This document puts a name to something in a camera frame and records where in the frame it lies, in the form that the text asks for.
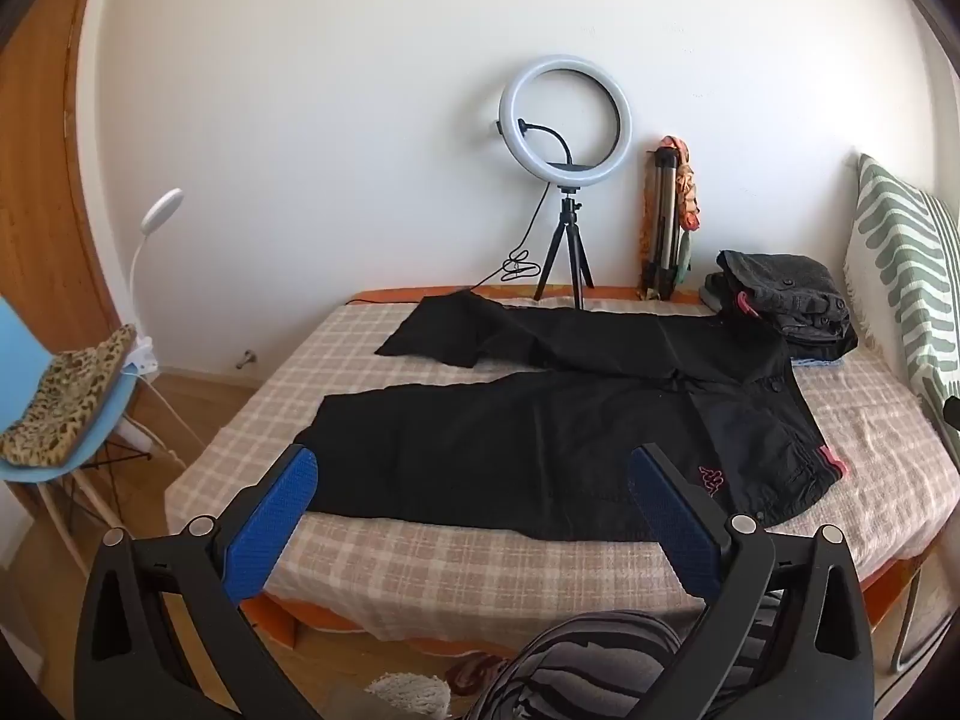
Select small black tripod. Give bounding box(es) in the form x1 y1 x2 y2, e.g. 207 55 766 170
534 187 596 310

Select green white patterned pillow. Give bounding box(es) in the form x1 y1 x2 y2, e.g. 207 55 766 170
844 154 960 421

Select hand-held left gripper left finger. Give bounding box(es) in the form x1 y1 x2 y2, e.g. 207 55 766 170
73 444 320 720

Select beige checked blanket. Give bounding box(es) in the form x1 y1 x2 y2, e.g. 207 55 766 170
163 292 960 642

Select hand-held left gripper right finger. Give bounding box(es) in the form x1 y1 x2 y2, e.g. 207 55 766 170
628 444 877 720

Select black pants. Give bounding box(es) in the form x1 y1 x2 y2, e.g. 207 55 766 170
292 289 852 545

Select white ring light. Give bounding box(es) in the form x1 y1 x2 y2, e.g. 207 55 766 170
497 54 633 188

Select folded silver tripod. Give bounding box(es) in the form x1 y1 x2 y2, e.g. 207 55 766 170
637 148 687 301

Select white fringed floor cloth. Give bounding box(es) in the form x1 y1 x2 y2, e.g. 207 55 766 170
365 671 451 717

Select metal chair frame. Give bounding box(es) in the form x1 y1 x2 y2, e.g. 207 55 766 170
891 562 960 672

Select white gooseneck lamp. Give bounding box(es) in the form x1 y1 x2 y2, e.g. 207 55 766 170
124 187 211 466

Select wooden door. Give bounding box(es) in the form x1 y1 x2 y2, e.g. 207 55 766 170
0 0 121 361

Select leopard print cushion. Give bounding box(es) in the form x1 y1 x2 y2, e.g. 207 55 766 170
0 324 140 466

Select folded dark grey clothes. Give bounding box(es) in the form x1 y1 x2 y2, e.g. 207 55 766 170
699 250 860 365

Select black ring light cable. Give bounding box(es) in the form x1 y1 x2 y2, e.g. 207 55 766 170
352 184 552 308

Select light blue chair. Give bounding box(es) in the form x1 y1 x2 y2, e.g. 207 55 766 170
0 292 162 586

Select orange patterned scarf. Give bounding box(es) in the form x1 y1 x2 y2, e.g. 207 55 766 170
637 135 706 293

